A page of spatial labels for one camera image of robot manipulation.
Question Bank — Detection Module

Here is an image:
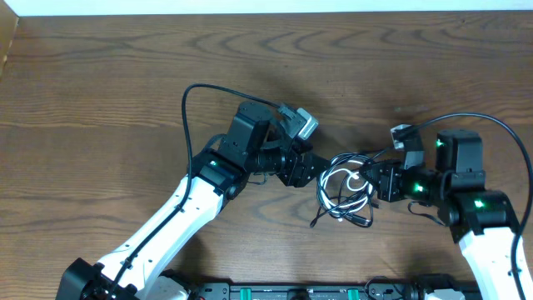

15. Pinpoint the white USB cable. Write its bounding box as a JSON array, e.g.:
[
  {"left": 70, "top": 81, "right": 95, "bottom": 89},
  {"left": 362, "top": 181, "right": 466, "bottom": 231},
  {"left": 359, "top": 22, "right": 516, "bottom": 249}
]
[{"left": 319, "top": 157, "right": 375, "bottom": 223}]

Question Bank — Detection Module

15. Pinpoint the black USB cable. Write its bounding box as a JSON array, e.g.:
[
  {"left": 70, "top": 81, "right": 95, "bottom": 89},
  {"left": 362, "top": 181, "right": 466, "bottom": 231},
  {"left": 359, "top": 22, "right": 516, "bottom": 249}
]
[{"left": 309, "top": 147, "right": 392, "bottom": 229}]

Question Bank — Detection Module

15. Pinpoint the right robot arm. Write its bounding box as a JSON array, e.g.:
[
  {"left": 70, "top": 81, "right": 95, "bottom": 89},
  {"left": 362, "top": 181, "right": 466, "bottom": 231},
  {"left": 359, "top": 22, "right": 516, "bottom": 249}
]
[{"left": 359, "top": 126, "right": 532, "bottom": 299}]

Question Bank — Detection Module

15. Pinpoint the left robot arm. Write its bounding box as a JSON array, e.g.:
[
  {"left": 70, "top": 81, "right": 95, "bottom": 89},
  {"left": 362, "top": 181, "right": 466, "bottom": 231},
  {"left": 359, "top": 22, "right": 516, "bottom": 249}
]
[{"left": 56, "top": 102, "right": 328, "bottom": 299}]

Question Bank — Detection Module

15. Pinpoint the cardboard panel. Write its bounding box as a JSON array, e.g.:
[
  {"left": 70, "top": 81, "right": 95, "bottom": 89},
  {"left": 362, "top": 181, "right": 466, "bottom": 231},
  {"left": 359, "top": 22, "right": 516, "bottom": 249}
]
[{"left": 0, "top": 0, "right": 19, "bottom": 75}]

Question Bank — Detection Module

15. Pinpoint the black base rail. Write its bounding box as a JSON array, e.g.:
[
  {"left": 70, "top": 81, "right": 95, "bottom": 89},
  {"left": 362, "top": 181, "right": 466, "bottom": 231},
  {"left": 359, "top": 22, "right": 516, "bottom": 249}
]
[{"left": 162, "top": 270, "right": 484, "bottom": 300}]

